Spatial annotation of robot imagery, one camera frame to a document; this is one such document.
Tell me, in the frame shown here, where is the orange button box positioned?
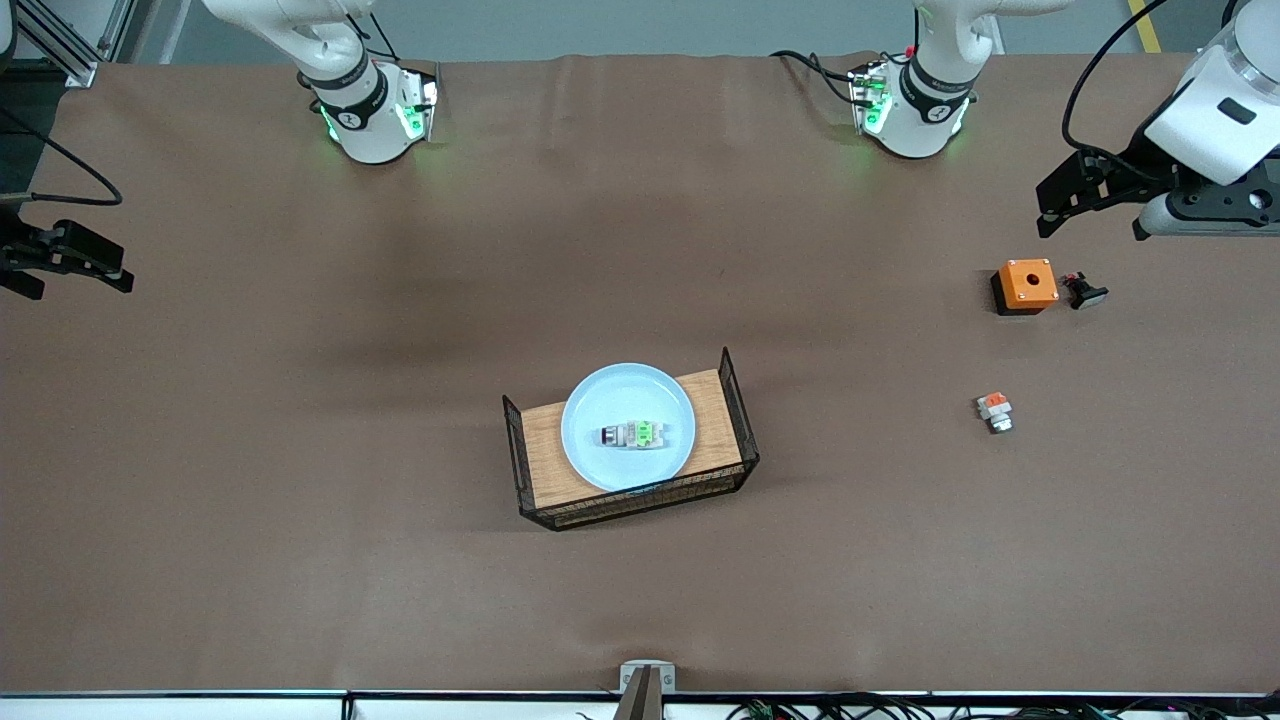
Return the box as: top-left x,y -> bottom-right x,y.
991,258 -> 1060,317

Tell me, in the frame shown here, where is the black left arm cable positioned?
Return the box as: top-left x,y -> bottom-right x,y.
1061,0 -> 1177,184

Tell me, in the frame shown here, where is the brown table cover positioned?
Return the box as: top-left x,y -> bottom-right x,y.
0,52 -> 1280,696

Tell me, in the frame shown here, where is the black push button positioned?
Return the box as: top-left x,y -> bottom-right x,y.
1062,271 -> 1110,311

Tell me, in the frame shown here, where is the grey metal camera bracket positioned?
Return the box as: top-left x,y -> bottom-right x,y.
613,660 -> 678,720

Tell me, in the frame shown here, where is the green grey contact block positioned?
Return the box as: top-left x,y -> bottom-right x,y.
598,419 -> 669,452

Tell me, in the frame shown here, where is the aluminium frame profile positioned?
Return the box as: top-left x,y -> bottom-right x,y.
15,0 -> 136,89

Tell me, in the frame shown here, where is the black cable bundle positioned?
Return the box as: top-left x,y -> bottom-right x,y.
725,692 -> 1280,720

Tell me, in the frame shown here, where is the light blue round plate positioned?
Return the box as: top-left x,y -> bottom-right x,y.
561,362 -> 697,493

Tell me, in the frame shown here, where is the black wire tray, wooden board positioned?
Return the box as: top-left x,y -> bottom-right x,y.
502,347 -> 761,532

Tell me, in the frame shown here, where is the white table edge rail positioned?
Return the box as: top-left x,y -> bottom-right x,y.
0,690 -> 1280,720

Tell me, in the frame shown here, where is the black arm base cable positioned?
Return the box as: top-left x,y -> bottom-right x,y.
769,48 -> 871,107

